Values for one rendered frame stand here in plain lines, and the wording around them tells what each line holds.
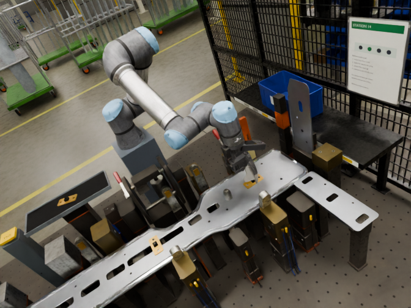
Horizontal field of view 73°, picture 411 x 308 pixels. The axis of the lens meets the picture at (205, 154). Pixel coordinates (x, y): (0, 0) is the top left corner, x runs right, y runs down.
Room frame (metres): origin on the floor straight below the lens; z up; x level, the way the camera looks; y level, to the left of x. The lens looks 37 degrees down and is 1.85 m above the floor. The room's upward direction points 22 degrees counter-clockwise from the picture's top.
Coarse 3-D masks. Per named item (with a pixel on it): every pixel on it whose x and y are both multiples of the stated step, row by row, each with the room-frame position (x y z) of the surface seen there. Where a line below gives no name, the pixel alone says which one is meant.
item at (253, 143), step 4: (252, 140) 0.85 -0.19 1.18; (256, 140) 0.85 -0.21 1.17; (244, 144) 0.80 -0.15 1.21; (248, 144) 0.80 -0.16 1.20; (252, 144) 0.80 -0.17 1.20; (256, 144) 0.81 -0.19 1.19; (260, 144) 0.81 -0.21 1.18; (264, 144) 0.81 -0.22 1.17; (244, 148) 0.79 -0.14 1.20; (248, 148) 0.79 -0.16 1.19; (252, 148) 0.80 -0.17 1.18; (256, 148) 0.80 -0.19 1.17; (260, 148) 0.80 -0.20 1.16; (264, 148) 0.81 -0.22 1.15
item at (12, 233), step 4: (12, 228) 0.92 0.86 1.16; (16, 228) 0.92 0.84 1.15; (8, 232) 0.90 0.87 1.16; (12, 232) 0.89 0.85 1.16; (16, 232) 0.90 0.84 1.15; (4, 236) 0.89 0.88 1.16; (8, 236) 0.88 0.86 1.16; (12, 236) 0.87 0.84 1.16; (0, 240) 0.88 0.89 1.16; (4, 240) 0.86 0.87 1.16; (8, 240) 0.86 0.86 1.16; (0, 244) 0.85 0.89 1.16
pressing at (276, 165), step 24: (264, 168) 0.86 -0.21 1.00; (288, 168) 0.81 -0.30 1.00; (216, 192) 0.83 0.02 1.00; (240, 192) 0.78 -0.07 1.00; (192, 216) 0.76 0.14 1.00; (216, 216) 0.71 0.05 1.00; (240, 216) 0.67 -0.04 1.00; (144, 240) 0.74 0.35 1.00; (192, 240) 0.65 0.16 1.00; (96, 264) 0.71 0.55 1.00; (120, 264) 0.67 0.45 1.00; (144, 264) 0.63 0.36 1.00; (72, 288) 0.65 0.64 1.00; (96, 288) 0.61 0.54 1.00; (120, 288) 0.57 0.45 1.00
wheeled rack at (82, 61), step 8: (120, 0) 8.61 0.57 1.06; (128, 8) 7.67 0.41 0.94; (48, 16) 7.18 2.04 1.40; (88, 24) 7.38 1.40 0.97; (72, 32) 7.25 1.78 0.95; (64, 40) 7.18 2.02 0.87; (112, 40) 8.37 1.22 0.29; (96, 48) 8.18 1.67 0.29; (104, 48) 7.82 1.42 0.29; (72, 56) 8.07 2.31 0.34; (80, 56) 7.99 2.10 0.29; (88, 56) 7.64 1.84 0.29; (96, 56) 7.35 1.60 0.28; (80, 64) 7.22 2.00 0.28; (88, 64) 7.22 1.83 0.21; (88, 72) 7.27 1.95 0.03
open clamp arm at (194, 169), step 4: (192, 164) 0.94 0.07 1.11; (192, 168) 0.92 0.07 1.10; (196, 168) 0.92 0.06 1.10; (192, 172) 0.91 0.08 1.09; (196, 172) 0.91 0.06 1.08; (200, 172) 0.91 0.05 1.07; (196, 176) 0.91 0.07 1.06; (200, 176) 0.91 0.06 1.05; (196, 180) 0.90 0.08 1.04; (200, 180) 0.90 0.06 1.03; (204, 180) 0.91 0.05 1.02; (200, 184) 0.90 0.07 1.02; (204, 184) 0.90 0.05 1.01; (200, 188) 0.89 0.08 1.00; (204, 188) 0.89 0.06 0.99
